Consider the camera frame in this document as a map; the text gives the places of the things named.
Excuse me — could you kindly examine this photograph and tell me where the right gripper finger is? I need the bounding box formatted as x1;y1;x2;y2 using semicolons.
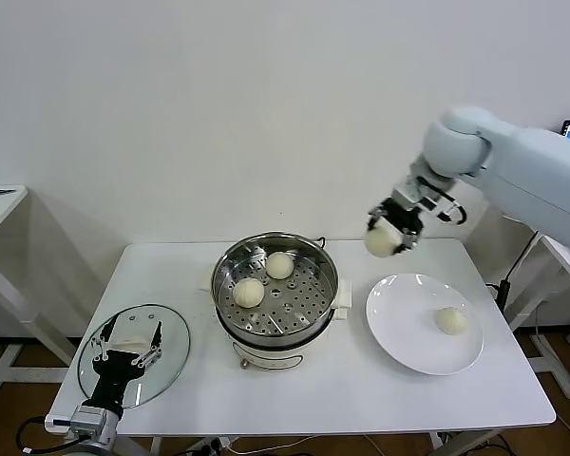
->
365;207;385;234
393;228;422;257

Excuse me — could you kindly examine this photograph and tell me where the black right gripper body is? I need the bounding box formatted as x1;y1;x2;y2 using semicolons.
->
373;188;428;235

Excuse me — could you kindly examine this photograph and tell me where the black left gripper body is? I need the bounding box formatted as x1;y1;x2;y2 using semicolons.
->
82;350;147;415

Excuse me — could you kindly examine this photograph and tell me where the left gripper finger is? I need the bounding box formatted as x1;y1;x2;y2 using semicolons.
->
131;321;165;370
89;318;116;365

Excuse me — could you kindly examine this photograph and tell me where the round glass pot lid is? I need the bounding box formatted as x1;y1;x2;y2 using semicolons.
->
77;303;192;410

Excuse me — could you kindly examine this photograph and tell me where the white steamed baozi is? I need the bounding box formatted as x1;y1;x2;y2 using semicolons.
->
232;277;266;309
265;252;295;280
363;221;405;258
435;306;470;336

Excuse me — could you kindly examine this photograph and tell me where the perforated steel steamer basket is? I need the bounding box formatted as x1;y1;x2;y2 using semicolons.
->
212;231;339;336

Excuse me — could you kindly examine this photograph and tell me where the stainless steel steamer pot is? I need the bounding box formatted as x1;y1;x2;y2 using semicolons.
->
198;263;353;372

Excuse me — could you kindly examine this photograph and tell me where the white round plate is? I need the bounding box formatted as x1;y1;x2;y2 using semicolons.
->
365;273;485;377

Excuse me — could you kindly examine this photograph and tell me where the white power strip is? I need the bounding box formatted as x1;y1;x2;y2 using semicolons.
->
184;436;234;456

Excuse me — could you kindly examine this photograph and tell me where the white side table with laptop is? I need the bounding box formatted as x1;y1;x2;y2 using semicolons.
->
503;227;570;400

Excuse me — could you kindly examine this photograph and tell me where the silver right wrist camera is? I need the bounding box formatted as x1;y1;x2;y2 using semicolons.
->
420;187;469;225

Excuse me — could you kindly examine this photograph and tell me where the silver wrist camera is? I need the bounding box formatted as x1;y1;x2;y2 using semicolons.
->
420;187;469;225
45;405;108;436

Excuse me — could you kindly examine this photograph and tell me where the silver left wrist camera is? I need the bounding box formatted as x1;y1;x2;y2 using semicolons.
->
45;405;108;436

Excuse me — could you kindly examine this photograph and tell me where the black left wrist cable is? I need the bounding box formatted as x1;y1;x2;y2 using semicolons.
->
16;416;53;455

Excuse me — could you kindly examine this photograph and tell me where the black laptop charger cable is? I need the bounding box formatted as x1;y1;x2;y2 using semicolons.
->
484;230;541;314

